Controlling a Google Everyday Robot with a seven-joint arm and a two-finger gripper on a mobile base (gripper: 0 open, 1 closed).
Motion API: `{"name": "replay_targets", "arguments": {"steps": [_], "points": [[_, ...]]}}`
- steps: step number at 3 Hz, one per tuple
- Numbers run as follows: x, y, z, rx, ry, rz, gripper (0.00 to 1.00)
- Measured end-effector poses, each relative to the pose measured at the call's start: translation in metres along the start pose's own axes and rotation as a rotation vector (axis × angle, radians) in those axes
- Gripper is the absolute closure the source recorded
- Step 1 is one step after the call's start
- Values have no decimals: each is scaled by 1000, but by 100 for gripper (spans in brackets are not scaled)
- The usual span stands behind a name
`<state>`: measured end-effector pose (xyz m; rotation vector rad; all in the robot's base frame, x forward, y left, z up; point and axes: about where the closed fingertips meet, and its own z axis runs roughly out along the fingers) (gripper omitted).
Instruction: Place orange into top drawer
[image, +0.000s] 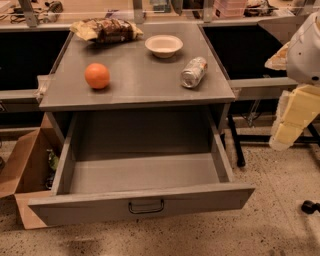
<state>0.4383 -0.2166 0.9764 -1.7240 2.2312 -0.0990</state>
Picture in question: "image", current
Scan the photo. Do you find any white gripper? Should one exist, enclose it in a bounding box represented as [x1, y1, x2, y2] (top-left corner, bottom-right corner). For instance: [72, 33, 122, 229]
[265, 12, 320, 151]

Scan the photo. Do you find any orange fruit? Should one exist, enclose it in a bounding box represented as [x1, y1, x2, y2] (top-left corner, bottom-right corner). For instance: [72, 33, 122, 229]
[84, 63, 110, 89]

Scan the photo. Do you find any open grey top drawer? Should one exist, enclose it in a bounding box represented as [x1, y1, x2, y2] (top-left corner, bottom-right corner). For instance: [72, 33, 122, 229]
[29, 106, 254, 226]

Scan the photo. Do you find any silver soda can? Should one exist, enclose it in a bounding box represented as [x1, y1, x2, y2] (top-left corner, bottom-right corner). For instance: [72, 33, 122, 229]
[181, 57, 208, 89]

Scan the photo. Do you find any pink storage box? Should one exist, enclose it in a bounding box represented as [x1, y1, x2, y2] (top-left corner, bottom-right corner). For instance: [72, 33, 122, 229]
[213, 0, 247, 18]

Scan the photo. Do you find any black caster wheel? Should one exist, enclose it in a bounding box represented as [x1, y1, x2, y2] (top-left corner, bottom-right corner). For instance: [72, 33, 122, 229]
[301, 200, 320, 214]

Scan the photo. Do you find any white paper bowl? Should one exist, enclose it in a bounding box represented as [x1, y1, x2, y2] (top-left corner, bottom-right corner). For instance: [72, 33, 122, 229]
[145, 35, 183, 59]

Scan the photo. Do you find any grey metal cabinet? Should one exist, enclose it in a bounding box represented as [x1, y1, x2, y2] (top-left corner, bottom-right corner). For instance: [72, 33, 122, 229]
[38, 21, 236, 141]

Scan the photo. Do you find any brown chip bag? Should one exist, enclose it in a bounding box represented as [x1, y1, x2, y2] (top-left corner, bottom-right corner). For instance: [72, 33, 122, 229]
[70, 18, 143, 44]

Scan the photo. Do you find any green bottle in box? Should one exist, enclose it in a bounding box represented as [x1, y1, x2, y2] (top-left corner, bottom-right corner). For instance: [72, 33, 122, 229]
[47, 149, 59, 171]

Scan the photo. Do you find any brown cardboard box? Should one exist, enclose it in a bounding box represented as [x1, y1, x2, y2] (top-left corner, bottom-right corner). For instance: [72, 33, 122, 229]
[0, 114, 62, 229]

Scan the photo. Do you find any black table leg frame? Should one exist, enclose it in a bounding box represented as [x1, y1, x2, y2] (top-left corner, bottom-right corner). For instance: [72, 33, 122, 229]
[227, 114, 320, 167]

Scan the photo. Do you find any black drawer handle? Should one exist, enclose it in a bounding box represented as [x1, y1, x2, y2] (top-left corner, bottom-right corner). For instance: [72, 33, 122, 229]
[128, 200, 165, 215]

